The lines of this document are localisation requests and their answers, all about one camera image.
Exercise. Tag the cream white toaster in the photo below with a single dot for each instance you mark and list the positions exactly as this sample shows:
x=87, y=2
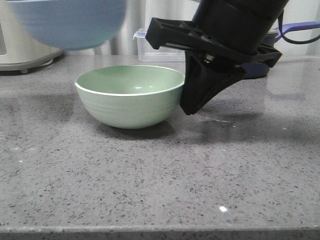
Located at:
x=18, y=50

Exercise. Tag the light green bowl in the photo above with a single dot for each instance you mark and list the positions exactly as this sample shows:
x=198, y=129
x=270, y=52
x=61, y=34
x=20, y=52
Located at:
x=131, y=96

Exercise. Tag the clear plastic food container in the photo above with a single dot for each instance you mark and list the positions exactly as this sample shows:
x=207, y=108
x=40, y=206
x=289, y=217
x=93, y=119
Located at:
x=148, y=54

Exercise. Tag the white curtain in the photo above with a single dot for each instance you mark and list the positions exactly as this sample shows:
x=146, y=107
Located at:
x=140, y=12

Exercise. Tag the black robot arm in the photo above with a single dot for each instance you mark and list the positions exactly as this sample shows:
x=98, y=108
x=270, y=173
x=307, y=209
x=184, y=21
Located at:
x=221, y=37

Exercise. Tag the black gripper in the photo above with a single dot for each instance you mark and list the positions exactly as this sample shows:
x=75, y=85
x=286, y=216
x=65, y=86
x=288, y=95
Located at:
x=205, y=76

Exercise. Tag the light blue bowl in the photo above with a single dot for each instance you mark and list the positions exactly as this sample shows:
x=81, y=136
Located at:
x=70, y=24

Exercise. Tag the blue saucepan with handle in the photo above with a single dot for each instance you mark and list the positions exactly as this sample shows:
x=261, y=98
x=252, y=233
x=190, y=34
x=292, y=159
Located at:
x=255, y=70

